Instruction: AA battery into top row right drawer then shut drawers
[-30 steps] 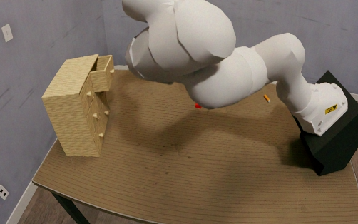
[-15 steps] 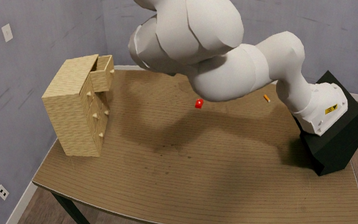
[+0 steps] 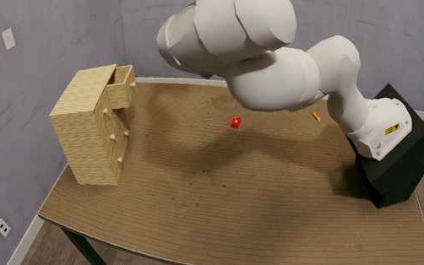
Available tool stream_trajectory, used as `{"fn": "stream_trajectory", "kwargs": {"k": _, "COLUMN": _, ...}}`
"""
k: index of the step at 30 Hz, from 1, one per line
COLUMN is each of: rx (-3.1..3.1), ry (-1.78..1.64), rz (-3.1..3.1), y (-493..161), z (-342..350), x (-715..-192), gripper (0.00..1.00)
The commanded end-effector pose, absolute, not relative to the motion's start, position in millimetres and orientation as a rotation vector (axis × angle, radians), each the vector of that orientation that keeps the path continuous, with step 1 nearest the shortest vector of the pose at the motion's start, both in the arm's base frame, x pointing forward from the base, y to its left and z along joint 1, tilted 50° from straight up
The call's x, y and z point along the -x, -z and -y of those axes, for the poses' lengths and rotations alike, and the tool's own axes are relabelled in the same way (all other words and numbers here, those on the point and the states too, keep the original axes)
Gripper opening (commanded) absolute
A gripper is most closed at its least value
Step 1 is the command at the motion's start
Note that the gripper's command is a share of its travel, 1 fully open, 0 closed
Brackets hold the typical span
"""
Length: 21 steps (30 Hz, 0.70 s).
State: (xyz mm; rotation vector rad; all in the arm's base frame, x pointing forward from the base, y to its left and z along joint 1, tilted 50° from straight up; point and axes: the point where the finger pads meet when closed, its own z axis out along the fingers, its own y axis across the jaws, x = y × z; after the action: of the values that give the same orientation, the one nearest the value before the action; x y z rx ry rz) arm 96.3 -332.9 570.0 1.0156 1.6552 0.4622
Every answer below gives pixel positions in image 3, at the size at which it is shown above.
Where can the light wood chest of drawers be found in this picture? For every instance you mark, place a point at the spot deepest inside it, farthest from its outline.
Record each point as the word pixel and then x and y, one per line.
pixel 74 122

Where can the small red block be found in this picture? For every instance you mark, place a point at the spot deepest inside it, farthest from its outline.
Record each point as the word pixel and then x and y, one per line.
pixel 236 122

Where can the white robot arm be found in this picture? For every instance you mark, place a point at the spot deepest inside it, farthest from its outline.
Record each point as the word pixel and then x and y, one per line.
pixel 215 36

